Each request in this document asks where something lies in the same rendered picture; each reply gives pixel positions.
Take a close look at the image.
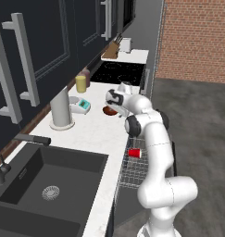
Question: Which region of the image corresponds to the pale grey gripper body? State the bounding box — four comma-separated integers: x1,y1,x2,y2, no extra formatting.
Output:
106,103,131,119

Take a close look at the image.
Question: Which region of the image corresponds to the brown bowl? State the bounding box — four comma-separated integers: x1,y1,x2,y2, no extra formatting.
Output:
102,105,119,118

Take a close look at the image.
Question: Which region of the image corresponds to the red cup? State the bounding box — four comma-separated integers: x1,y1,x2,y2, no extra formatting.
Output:
127,147,143,159

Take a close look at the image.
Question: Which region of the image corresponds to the dark dishwasher door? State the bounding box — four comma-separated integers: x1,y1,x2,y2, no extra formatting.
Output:
112,140,180,230

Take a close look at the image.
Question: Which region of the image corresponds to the black hob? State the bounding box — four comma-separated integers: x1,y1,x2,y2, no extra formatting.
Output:
89,60,146,88

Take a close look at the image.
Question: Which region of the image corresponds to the yellow jar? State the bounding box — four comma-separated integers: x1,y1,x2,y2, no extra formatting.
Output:
74,75,88,94

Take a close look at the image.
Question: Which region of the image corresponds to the brown jar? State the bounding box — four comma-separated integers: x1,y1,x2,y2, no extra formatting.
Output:
80,68,92,88

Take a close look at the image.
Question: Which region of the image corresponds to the wooden knife block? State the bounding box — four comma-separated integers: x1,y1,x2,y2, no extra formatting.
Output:
107,33,124,60

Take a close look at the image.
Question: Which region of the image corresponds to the dark grey tap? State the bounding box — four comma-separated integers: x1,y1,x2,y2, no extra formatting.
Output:
0,132,53,187

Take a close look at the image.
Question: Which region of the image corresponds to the dark grey sink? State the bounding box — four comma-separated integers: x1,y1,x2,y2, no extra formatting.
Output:
0,143,109,237

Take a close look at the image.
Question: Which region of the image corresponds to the grey oven handle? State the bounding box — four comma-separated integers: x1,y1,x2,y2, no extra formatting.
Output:
140,68,152,96

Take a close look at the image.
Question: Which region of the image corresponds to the wire dishwasher rack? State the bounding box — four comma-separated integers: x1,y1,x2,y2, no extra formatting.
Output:
118,136,177,190

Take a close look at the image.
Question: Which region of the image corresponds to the grey cupboard handle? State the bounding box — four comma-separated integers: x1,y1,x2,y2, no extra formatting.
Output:
100,0,114,42
0,17,23,125
1,12,41,108

